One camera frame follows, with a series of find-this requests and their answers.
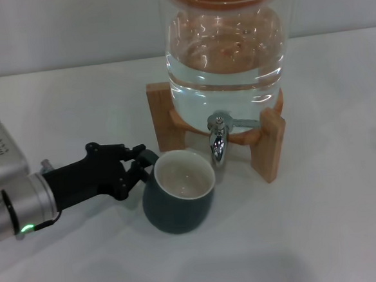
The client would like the wooden dispenser stand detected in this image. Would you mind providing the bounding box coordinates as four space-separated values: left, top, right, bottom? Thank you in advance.
146 73 290 192

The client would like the chrome faucet with lever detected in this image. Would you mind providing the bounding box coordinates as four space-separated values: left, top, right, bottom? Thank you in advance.
205 109 263 168

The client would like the clear glass water dispenser jar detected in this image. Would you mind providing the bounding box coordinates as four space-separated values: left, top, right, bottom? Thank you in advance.
160 0 301 140

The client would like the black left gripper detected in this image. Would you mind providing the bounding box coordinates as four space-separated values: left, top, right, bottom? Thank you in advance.
40 138 156 213

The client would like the black ceramic cup white inside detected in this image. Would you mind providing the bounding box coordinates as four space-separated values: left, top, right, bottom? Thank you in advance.
138 145 220 237

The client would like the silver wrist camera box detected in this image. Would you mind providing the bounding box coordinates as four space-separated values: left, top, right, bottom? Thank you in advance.
0 109 32 181

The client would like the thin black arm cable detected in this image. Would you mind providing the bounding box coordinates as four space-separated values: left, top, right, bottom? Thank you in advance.
31 211 64 232

